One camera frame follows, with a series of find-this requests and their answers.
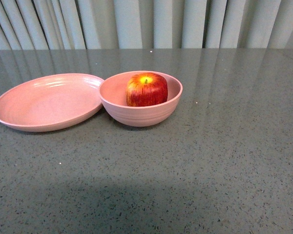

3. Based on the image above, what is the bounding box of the pink bowl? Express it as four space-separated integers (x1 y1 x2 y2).
99 71 183 127

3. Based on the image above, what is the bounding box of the white pleated curtain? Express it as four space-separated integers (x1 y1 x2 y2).
0 0 293 50

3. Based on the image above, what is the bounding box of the red yellow apple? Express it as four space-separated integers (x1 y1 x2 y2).
126 72 168 107

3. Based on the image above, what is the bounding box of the pink plate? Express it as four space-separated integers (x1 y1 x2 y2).
0 73 103 132

